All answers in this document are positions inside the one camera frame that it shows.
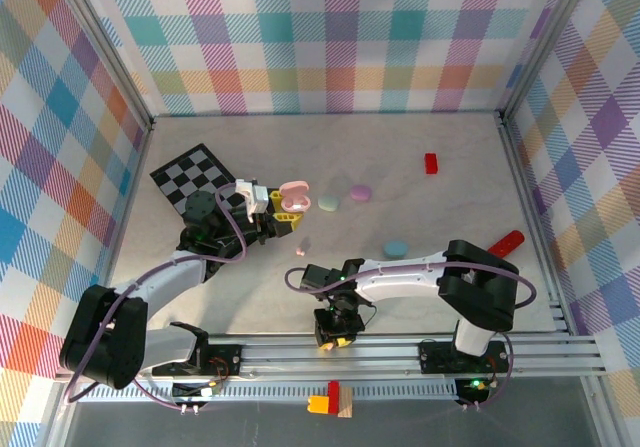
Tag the black controller box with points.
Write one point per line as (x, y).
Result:
(472, 391)
(190, 391)

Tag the tan wooden block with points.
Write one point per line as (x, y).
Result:
(346, 404)

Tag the tall red building block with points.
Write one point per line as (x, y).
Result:
(333, 392)

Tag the pink earbud charging case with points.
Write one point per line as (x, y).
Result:
(295, 197)

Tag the black right controller box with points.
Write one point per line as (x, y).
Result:
(472, 391)

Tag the mint green earbud charging case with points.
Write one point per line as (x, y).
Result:
(328, 202)

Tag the aluminium frame post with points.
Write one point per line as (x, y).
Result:
(102, 42)
(542, 42)

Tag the purple earbud charging case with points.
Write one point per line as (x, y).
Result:
(360, 193)

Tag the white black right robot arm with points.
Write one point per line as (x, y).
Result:
(475, 287)

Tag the black grey chessboard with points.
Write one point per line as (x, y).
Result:
(185, 172)

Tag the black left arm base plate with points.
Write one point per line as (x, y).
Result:
(230, 352)

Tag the red marker with grey cap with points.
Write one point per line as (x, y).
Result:
(506, 243)

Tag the yellow building block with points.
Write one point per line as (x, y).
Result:
(317, 404)

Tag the black left controller box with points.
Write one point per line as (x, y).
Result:
(190, 391)

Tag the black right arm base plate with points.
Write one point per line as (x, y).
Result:
(432, 362)

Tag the blue earbud charging case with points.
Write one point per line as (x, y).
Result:
(395, 249)

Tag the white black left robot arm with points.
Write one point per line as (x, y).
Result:
(105, 337)

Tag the aluminium mounting rail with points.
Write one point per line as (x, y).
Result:
(300, 362)

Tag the thin aluminium frame rail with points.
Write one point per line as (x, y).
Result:
(325, 114)

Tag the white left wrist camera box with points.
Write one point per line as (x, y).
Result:
(252, 197)

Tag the small red toy brick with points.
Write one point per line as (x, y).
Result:
(431, 163)

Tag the aluminium side frame rail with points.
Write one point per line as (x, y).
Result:
(522, 187)
(131, 192)

